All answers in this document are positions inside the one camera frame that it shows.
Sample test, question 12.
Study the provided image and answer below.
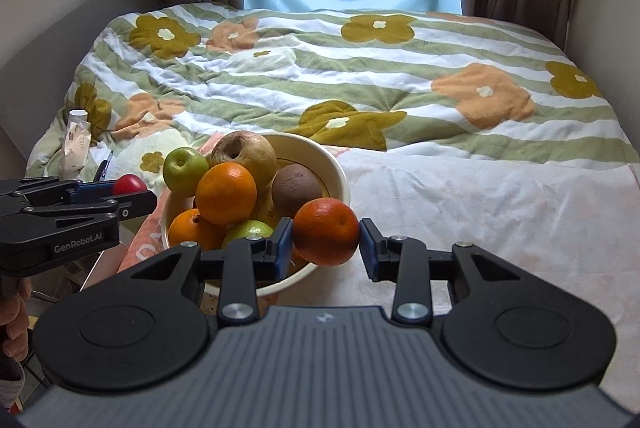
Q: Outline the small tangerine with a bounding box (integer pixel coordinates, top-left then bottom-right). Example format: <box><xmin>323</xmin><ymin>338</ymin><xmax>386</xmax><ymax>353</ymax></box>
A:
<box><xmin>292</xmin><ymin>198</ymin><xmax>361</xmax><ymax>266</ymax></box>

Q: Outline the cream oval bowl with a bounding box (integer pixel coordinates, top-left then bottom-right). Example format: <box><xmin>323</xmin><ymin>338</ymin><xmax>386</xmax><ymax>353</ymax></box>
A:
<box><xmin>159</xmin><ymin>132</ymin><xmax>349</xmax><ymax>295</ymax></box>

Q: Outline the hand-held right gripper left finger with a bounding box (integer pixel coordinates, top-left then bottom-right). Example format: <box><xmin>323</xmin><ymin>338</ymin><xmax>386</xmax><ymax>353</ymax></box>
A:
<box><xmin>131</xmin><ymin>217</ymin><xmax>293</xmax><ymax>326</ymax></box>

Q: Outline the large green pomelo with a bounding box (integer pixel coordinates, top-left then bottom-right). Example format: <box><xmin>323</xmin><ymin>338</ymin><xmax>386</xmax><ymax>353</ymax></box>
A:
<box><xmin>221</xmin><ymin>219</ymin><xmax>275</xmax><ymax>249</ymax></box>

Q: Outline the brown round kiwi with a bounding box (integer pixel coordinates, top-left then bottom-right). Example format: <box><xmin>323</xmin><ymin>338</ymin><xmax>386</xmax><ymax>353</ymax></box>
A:
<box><xmin>271</xmin><ymin>163</ymin><xmax>323</xmax><ymax>215</ymax></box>

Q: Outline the grey padded headboard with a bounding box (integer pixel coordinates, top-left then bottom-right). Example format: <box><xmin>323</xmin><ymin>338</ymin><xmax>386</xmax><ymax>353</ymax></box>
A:
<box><xmin>0</xmin><ymin>0</ymin><xmax>163</xmax><ymax>164</ymax></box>

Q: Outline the white crumpled tube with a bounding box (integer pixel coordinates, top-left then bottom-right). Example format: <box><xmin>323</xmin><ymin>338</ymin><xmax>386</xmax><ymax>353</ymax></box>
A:
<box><xmin>60</xmin><ymin>109</ymin><xmax>93</xmax><ymax>174</ymax></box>

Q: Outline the red cherry tomato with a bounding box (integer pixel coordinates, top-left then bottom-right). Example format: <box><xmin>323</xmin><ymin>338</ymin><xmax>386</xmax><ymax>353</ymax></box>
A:
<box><xmin>112</xmin><ymin>175</ymin><xmax>149</xmax><ymax>196</ymax></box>

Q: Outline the large orange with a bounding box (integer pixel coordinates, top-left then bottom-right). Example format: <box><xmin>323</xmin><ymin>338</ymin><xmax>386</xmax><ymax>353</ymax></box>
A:
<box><xmin>167</xmin><ymin>208</ymin><xmax>228</xmax><ymax>251</ymax></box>
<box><xmin>195</xmin><ymin>162</ymin><xmax>258</xmax><ymax>225</ymax></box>

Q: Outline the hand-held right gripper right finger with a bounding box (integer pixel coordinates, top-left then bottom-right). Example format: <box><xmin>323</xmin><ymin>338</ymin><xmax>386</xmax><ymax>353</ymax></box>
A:
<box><xmin>360</xmin><ymin>217</ymin><xmax>523</xmax><ymax>325</ymax></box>

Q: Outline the person's left hand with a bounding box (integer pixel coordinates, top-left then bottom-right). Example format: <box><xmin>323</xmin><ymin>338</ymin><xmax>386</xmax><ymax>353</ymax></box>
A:
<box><xmin>0</xmin><ymin>277</ymin><xmax>32</xmax><ymax>361</ymax></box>

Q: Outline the pale pink towel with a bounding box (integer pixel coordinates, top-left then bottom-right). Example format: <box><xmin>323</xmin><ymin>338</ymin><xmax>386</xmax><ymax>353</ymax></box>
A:
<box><xmin>117</xmin><ymin>131</ymin><xmax>640</xmax><ymax>389</ymax></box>

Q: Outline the floral striped quilt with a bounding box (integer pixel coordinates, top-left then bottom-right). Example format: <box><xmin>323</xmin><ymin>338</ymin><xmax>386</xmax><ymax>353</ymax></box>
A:
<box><xmin>25</xmin><ymin>1</ymin><xmax>640</xmax><ymax>181</ymax></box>

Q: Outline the yellow brown apple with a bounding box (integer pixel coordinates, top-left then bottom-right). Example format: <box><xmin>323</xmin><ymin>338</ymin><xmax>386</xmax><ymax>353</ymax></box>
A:
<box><xmin>210</xmin><ymin>131</ymin><xmax>277</xmax><ymax>189</ymax></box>

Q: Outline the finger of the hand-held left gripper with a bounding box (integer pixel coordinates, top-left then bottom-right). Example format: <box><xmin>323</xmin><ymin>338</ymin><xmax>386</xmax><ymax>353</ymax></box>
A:
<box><xmin>0</xmin><ymin>177</ymin><xmax>117</xmax><ymax>210</ymax></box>
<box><xmin>20</xmin><ymin>191</ymin><xmax>157</xmax><ymax>225</ymax></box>

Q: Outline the small green apple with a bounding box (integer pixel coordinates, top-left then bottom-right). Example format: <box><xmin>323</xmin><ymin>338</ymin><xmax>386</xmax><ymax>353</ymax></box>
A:
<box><xmin>163</xmin><ymin>147</ymin><xmax>210</xmax><ymax>196</ymax></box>

